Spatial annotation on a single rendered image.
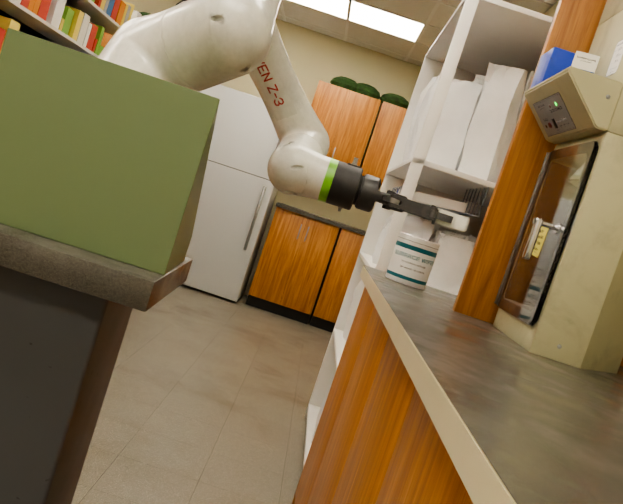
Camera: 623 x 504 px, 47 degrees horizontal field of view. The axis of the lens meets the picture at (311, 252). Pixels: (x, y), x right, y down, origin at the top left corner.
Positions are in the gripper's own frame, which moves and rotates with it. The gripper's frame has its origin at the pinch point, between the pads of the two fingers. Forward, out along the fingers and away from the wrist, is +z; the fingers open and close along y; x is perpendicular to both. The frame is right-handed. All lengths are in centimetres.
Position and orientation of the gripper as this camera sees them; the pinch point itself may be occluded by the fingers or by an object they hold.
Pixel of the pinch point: (450, 220)
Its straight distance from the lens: 153.1
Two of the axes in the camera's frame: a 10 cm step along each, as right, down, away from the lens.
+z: 9.5, 3.1, 0.0
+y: 0.3, -0.7, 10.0
